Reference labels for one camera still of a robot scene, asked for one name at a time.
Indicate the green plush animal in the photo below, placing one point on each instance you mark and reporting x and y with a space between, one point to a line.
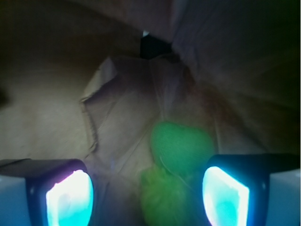
171 188

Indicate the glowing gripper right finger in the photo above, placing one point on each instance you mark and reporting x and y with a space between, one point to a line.
252 190

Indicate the brown paper bag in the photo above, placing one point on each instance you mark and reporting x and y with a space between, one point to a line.
90 79

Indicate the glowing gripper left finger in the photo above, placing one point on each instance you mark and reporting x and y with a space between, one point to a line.
55 192

